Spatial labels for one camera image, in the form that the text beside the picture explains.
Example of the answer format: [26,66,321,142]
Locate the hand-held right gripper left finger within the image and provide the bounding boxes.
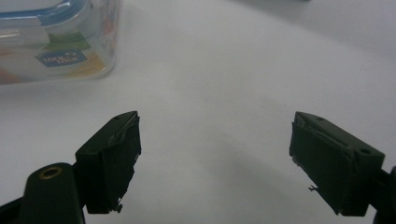
[75,110,142,215]

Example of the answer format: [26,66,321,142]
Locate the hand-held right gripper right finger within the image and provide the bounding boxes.
[289,111,386,217]

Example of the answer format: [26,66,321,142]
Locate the clear plastic storage container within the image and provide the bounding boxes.
[0,0,123,86]

